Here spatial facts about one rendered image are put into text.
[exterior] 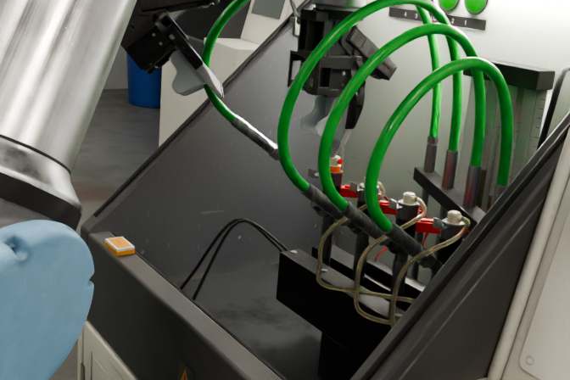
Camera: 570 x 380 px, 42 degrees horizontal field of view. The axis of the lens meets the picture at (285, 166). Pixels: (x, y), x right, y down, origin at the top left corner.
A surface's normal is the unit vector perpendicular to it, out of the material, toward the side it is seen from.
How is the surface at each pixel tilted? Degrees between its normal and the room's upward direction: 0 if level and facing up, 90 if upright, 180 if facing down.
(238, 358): 0
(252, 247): 90
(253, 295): 0
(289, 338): 0
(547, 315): 76
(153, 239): 90
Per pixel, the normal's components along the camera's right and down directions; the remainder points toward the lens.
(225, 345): 0.08, -0.96
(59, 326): 0.88, 0.29
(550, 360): -0.78, -0.15
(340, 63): 0.56, 0.25
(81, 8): 0.60, -0.07
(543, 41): -0.82, 0.08
